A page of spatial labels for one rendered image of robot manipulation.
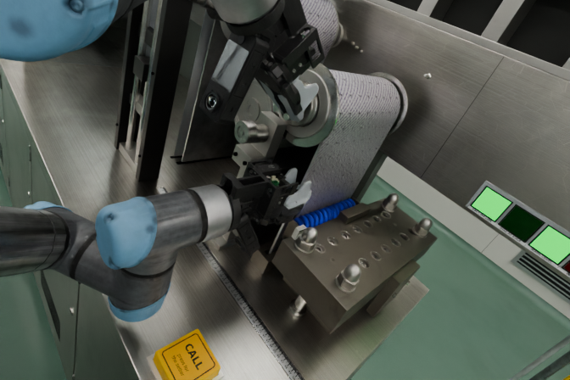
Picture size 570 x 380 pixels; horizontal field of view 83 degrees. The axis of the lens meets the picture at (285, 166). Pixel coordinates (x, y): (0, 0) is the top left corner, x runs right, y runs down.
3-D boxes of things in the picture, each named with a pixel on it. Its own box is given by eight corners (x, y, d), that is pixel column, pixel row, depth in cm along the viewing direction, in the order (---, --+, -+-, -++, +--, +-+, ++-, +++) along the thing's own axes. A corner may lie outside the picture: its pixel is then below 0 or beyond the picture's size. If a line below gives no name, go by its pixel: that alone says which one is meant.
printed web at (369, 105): (181, 160, 89) (228, -43, 65) (247, 153, 106) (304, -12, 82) (265, 262, 69) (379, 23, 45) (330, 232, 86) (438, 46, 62)
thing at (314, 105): (306, 74, 51) (316, 120, 51) (315, 75, 53) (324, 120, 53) (275, 89, 57) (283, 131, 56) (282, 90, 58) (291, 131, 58)
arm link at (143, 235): (90, 243, 40) (94, 190, 36) (172, 220, 48) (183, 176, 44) (112, 292, 36) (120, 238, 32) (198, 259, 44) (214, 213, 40)
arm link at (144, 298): (112, 262, 51) (119, 211, 46) (175, 293, 51) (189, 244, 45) (71, 302, 44) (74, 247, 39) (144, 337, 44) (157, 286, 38)
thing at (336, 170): (282, 221, 64) (319, 143, 55) (348, 198, 81) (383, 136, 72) (284, 223, 64) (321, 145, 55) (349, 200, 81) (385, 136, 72)
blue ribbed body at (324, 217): (285, 227, 65) (292, 215, 63) (344, 204, 80) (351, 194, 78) (297, 239, 63) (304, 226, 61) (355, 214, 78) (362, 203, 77)
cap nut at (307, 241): (290, 242, 58) (299, 224, 56) (304, 237, 61) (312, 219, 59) (304, 256, 57) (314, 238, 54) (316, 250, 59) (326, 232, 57)
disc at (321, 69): (263, 120, 63) (289, 45, 56) (265, 120, 63) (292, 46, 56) (315, 164, 55) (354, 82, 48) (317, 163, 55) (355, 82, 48)
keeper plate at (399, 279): (366, 310, 67) (392, 276, 62) (388, 291, 75) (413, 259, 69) (375, 320, 66) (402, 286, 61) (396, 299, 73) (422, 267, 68)
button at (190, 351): (152, 360, 47) (154, 350, 46) (195, 335, 52) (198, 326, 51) (174, 405, 43) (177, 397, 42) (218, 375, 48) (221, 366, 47)
